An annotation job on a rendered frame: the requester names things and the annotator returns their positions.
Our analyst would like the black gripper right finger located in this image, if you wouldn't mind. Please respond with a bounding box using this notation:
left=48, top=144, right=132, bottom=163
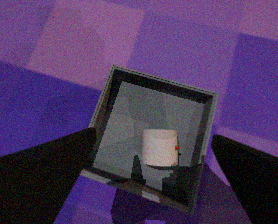
left=211, top=134, right=278, bottom=224

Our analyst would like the grey square tray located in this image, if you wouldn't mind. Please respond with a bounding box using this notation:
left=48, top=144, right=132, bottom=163
left=80, top=64, right=219, bottom=215

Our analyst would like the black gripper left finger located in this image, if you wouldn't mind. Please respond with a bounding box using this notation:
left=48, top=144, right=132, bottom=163
left=0, top=127, right=97, bottom=224

